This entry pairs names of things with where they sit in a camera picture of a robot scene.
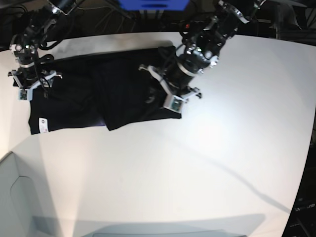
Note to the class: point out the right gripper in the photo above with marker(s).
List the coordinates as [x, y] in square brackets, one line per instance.
[28, 83]

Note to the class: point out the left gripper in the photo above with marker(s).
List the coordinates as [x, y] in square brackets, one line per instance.
[178, 73]

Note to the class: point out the black T-shirt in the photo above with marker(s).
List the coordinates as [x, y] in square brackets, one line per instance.
[100, 90]

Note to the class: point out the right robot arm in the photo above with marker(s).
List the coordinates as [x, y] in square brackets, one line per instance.
[25, 45]

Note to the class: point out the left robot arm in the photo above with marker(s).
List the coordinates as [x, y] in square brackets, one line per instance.
[203, 43]

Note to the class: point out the black power strip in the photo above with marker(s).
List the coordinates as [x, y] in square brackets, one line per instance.
[182, 26]

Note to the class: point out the blue plastic box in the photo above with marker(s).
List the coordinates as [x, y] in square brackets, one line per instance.
[174, 5]

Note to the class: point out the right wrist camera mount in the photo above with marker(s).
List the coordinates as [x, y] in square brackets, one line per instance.
[30, 97]

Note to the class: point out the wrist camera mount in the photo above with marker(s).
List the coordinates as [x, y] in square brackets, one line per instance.
[30, 97]
[175, 97]

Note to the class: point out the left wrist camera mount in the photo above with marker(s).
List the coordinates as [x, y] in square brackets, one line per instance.
[175, 97]

